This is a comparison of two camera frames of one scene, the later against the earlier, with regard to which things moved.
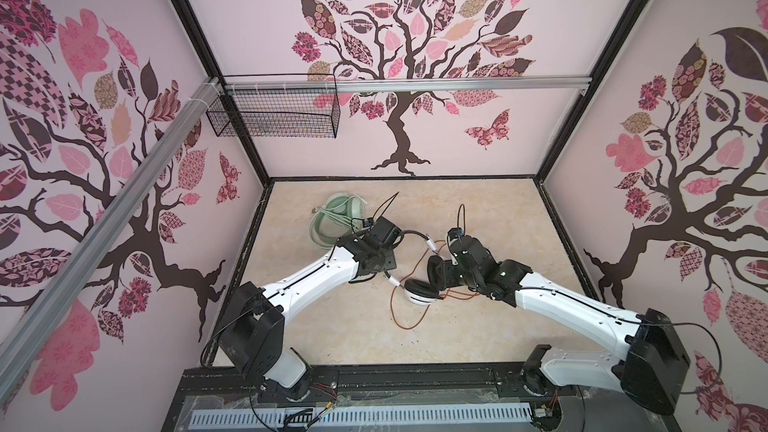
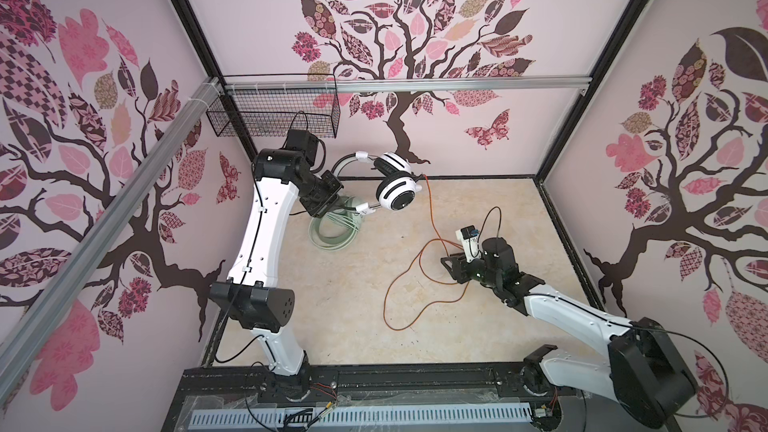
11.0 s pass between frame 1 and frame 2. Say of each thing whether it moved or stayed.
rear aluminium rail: stayed
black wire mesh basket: stayed
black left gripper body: moved
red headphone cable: moved
